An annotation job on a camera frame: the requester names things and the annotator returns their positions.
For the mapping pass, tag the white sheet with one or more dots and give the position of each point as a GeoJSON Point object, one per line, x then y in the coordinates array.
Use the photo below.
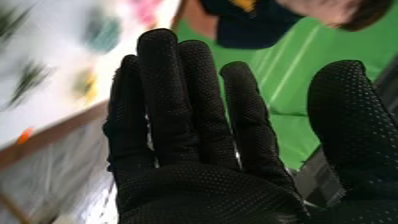
{"type": "Point", "coordinates": [53, 66]}

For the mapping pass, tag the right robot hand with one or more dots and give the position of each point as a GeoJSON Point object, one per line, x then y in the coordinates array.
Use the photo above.
{"type": "Point", "coordinates": [195, 186]}

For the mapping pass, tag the person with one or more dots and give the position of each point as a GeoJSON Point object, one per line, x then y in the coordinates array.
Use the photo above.
{"type": "Point", "coordinates": [254, 26]}

